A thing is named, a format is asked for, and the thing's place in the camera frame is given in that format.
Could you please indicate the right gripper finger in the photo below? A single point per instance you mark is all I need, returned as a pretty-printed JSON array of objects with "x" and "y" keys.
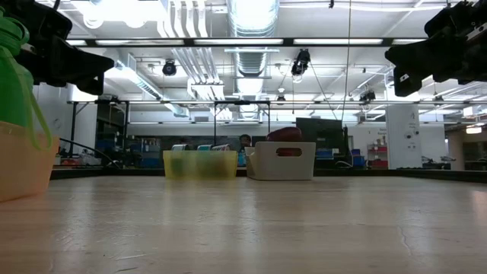
[{"x": 414, "y": 64}]

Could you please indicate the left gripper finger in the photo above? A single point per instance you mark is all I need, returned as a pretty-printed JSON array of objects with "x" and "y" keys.
[{"x": 85, "y": 68}]

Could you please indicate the green plastic squeeze bottle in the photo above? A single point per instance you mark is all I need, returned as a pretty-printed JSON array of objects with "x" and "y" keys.
[{"x": 13, "y": 76}]

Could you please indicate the dark purple toy grapes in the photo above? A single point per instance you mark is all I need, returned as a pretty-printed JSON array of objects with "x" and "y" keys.
[{"x": 283, "y": 134}]

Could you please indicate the red storage drawers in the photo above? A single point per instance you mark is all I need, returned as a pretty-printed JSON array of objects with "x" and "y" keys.
[{"x": 376, "y": 156}]

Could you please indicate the blue storage crates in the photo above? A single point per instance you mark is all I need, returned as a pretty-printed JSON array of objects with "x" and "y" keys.
[{"x": 355, "y": 158}]

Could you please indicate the translucent orange plastic tray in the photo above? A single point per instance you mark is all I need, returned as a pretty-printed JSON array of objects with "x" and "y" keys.
[{"x": 23, "y": 167}]

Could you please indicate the black monitor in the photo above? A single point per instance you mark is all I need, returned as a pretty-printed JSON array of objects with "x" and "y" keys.
[{"x": 319, "y": 133}]

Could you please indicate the translucent yellow plastic bin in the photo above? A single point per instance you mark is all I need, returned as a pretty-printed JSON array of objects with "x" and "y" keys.
[{"x": 199, "y": 165}]

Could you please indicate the grey plastic bin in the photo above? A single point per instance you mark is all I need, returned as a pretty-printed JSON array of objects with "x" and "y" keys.
[{"x": 281, "y": 167}]

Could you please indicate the person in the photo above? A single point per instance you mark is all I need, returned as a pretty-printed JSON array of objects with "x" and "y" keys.
[{"x": 244, "y": 141}]

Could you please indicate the black overhead camera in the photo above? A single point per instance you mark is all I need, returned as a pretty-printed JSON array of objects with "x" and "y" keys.
[{"x": 302, "y": 59}]

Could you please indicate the silver ventilation duct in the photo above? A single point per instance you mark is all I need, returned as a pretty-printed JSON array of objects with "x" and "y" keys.
[{"x": 253, "y": 15}]

